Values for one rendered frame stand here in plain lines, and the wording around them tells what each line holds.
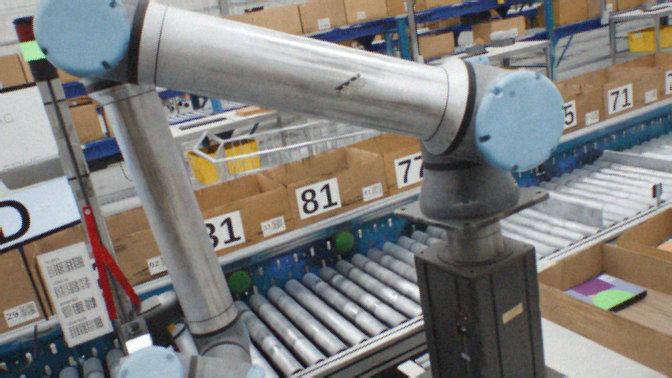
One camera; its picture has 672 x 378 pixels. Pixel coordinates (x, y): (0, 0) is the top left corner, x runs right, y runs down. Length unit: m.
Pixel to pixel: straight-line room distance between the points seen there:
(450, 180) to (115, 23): 0.61
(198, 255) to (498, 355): 0.61
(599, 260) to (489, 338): 0.67
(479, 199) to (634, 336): 0.52
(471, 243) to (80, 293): 0.76
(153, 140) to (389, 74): 0.38
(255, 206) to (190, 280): 0.95
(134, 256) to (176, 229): 0.90
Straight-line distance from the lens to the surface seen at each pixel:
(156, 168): 0.96
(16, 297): 1.88
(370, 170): 2.10
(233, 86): 0.80
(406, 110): 0.84
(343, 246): 2.02
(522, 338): 1.24
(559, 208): 2.21
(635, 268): 1.71
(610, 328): 1.45
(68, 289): 1.24
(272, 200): 1.95
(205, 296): 1.02
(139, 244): 1.86
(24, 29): 1.17
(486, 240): 1.13
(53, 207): 1.31
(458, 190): 1.06
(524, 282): 1.20
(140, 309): 1.24
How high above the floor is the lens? 1.58
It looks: 17 degrees down
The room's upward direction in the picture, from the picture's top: 11 degrees counter-clockwise
